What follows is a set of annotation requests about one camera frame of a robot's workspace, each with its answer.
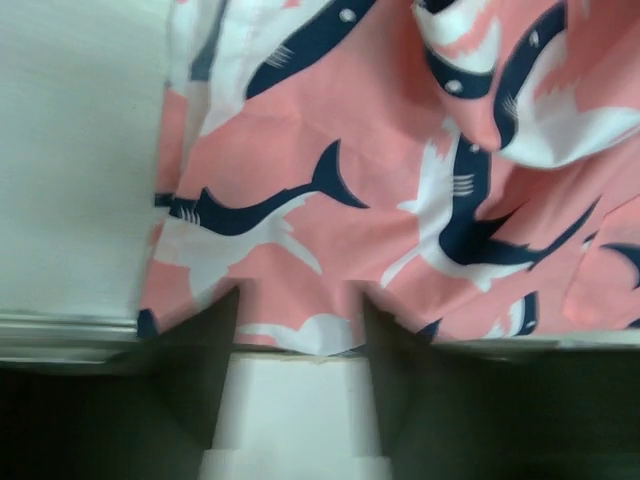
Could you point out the pink shark print shorts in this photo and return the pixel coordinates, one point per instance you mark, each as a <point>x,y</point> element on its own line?
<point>472,165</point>

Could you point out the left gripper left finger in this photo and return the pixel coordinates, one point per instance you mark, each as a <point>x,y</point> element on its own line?
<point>147,413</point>

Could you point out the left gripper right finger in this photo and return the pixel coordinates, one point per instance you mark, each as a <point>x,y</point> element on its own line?
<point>501,410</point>

